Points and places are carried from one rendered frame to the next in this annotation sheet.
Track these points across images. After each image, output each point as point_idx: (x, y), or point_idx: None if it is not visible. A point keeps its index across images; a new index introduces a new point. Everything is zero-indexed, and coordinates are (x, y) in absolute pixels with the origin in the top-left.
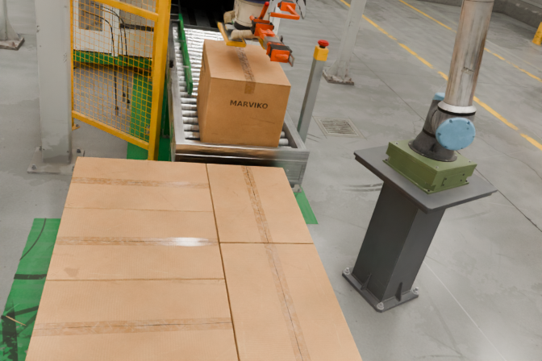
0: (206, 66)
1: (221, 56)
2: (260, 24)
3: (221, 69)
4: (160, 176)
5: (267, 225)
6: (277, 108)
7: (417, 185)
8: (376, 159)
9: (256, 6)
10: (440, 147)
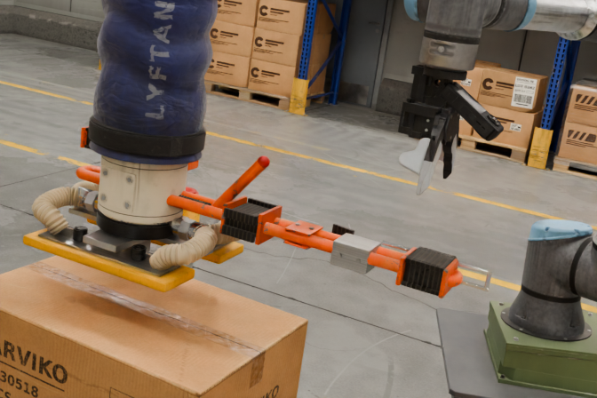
0: (74, 365)
1: (87, 319)
2: (267, 213)
3: (168, 358)
4: None
5: None
6: (290, 382)
7: (591, 396)
8: (491, 386)
9: (179, 169)
10: (579, 314)
